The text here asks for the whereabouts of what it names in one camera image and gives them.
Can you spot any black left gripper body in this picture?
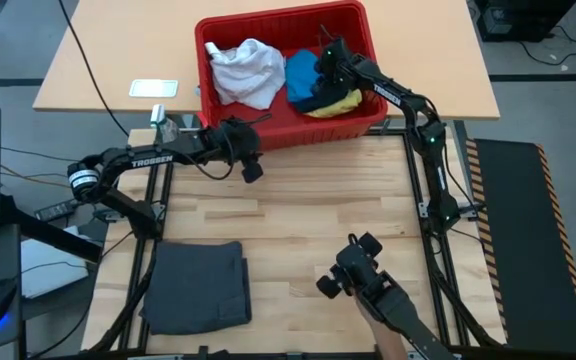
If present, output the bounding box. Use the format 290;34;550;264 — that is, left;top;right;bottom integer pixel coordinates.
207;118;263;164

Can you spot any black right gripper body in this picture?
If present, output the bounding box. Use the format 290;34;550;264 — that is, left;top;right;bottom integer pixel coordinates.
317;35;364;86

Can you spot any blue t-shirt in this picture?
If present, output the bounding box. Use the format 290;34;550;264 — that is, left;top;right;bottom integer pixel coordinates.
285;48;322;104

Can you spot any navy garment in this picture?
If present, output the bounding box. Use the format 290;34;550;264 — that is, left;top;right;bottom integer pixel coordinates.
295;79;352;114

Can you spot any yellow garment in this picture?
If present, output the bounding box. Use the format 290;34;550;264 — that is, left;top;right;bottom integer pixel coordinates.
303;88;364;119

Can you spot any white button shirt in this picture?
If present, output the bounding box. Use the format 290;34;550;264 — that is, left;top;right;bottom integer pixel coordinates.
204;38;287;111

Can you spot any dark grey garment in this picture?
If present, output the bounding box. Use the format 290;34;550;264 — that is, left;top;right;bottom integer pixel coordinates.
139;240;253;336

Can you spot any person's forearm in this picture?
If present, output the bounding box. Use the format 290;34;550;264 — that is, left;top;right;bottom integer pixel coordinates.
355;294;410;360

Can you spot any red plastic laundry basket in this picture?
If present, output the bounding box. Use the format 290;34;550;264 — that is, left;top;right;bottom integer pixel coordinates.
193;0;389;152

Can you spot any beige wooden desk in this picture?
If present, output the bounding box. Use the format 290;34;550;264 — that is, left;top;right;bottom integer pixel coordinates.
32;0;501;121

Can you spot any white rectangular phone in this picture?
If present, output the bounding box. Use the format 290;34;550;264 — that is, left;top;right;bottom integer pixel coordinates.
128;78;179;99

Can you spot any black computer case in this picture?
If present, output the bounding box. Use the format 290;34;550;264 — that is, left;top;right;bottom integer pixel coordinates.
472;0;576;44

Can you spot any black power adapter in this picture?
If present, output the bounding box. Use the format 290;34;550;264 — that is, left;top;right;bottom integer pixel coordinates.
34;199;77;222

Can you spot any black diagonal beam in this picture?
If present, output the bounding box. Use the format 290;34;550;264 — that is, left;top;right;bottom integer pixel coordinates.
0;194;104;264

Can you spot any white paper sheet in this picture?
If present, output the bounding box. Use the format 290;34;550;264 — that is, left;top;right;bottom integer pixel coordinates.
20;224;92;300

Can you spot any black hazard-striped floor mat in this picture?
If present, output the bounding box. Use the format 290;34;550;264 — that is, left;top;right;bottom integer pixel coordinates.
465;137;576;355

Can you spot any black aluminium table frame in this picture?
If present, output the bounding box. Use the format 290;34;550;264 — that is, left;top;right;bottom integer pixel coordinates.
87;127;507;360

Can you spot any long black cable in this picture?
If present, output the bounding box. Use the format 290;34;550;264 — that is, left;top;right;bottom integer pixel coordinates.
57;0;130;137

